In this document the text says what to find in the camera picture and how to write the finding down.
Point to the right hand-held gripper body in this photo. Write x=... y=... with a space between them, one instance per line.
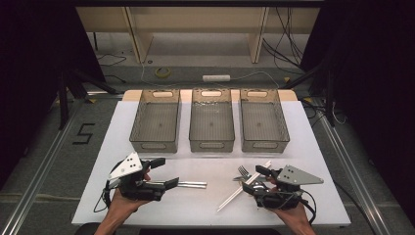
x=293 y=176

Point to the grey mesh bin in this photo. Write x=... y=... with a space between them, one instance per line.
x=274 y=107
x=145 y=114
x=202 y=127

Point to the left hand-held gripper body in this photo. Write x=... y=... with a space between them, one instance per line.
x=127 y=166

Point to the yellow tape roll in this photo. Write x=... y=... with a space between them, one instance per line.
x=157 y=72

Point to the white power strip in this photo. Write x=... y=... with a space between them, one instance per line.
x=216 y=78

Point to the aluminium floor rail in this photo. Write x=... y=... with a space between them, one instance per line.
x=39 y=169
x=355 y=176

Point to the person's left hand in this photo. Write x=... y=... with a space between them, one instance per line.
x=120 y=205

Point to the light wooden shelf unit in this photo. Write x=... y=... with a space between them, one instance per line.
x=195 y=21

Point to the white chopstick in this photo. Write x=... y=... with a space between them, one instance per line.
x=230 y=199
x=261 y=171

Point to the white table board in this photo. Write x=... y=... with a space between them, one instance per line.
x=202 y=209

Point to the black curtain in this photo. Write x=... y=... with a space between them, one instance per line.
x=32 y=65
x=375 y=65

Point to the black metal stand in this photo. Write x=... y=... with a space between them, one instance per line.
x=330 y=98
x=62 y=98

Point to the person's right hand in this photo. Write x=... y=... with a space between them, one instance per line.
x=295 y=217

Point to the metal chopstick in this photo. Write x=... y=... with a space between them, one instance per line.
x=195 y=186
x=195 y=182

